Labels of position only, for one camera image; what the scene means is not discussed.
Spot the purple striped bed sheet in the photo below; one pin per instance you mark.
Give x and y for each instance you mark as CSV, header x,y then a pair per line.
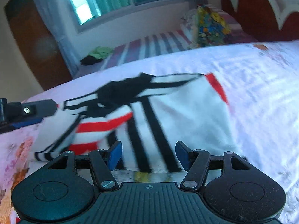
x,y
144,49

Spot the sheer pale curtain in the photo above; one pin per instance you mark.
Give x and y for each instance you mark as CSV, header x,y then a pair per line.
x,y
58,35

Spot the red white black striped sock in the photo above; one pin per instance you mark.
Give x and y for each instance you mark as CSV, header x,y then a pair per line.
x,y
186,119

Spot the white floral bed blanket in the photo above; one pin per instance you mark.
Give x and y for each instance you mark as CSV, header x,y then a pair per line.
x,y
261,93

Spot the striped pillow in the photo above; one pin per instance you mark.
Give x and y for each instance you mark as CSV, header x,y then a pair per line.
x,y
227,19

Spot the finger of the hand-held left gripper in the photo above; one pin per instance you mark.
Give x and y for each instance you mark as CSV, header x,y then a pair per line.
x,y
35,109

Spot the green cloth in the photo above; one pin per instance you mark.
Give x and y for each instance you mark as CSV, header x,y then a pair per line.
x,y
101,52

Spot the brown wooden door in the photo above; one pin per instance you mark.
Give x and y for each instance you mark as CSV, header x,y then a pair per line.
x,y
32,42

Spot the red heart-shaped headboard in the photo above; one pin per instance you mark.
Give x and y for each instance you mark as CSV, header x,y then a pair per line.
x,y
254,9

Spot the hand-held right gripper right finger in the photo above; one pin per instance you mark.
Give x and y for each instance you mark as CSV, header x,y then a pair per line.
x,y
182,155

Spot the black cloth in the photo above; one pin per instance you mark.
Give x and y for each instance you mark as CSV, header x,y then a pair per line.
x,y
90,61

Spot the colourful patterned pillow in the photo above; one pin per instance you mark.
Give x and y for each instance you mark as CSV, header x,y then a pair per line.
x,y
210,28

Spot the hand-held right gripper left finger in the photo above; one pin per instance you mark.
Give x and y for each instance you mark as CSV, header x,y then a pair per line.
x,y
115,155

